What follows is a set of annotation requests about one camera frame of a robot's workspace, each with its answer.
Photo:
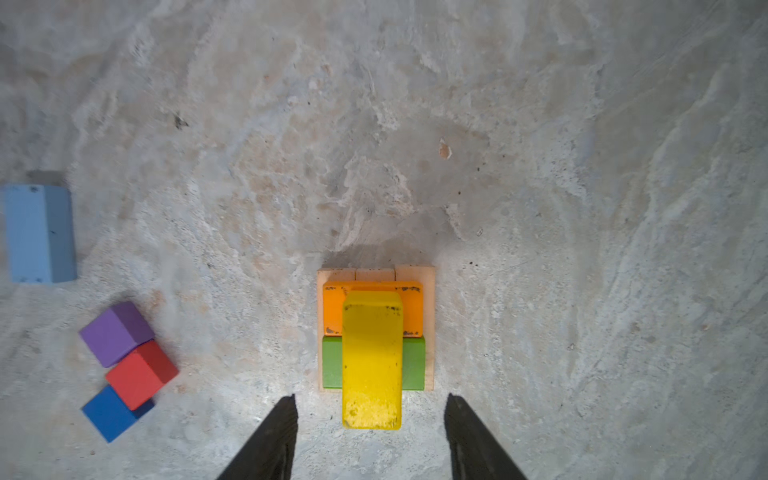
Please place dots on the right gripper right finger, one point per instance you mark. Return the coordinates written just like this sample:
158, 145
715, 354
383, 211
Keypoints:
474, 451

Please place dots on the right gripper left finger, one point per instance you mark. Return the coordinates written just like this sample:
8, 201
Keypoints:
269, 451

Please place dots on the green wood block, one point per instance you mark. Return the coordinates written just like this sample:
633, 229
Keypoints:
414, 363

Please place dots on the yellow wood block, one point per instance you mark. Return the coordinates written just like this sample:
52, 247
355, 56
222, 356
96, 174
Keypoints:
372, 360

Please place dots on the orange wood block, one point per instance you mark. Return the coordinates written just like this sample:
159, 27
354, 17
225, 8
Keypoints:
410, 292

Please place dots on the natural wood block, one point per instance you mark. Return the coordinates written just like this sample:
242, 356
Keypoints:
324, 275
375, 274
426, 275

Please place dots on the light blue wood block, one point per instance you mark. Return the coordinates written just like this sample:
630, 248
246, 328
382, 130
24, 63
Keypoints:
40, 233

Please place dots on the red wood cube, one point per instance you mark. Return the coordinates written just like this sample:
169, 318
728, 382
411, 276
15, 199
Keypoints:
141, 374

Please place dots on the blue wood cube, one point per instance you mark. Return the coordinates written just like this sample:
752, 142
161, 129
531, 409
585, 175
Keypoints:
110, 415

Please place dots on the purple wood cube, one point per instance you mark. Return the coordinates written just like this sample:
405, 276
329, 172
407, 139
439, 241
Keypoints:
116, 332

